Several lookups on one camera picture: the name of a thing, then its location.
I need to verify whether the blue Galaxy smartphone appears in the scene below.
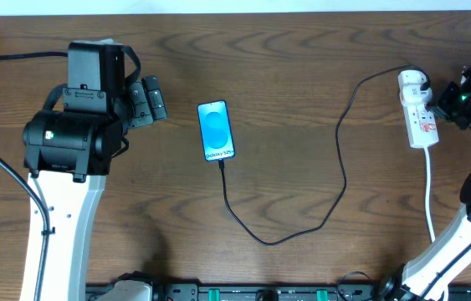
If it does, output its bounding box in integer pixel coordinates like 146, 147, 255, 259
197, 100, 235, 161

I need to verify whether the black USB charging cable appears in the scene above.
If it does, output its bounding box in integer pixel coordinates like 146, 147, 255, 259
217, 64, 432, 247

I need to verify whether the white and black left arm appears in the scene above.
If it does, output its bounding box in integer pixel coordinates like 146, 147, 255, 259
20, 39, 167, 300

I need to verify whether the white power strip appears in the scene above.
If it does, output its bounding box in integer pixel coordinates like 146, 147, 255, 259
399, 88, 439, 149

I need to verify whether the white power strip cord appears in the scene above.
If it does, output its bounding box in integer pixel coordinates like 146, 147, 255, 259
422, 145, 437, 243

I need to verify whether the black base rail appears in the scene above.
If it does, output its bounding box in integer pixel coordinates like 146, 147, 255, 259
86, 271, 471, 301

